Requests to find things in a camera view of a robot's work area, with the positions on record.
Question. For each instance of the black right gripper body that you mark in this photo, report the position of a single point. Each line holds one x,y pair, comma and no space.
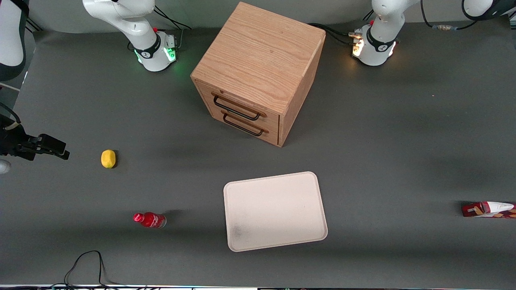
11,141

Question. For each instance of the red cookie box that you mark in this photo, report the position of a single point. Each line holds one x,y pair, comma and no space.
471,209

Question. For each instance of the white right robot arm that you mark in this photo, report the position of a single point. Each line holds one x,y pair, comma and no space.
137,24

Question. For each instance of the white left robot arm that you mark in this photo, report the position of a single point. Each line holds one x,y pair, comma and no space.
379,44

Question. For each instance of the white rectangular tray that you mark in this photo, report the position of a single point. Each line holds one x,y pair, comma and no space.
274,211

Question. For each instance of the yellow lemon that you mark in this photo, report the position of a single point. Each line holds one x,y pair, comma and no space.
108,158

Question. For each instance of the red cola bottle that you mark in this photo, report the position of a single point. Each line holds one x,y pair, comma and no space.
151,220

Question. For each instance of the wooden drawer cabinet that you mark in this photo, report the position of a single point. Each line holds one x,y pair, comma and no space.
258,60

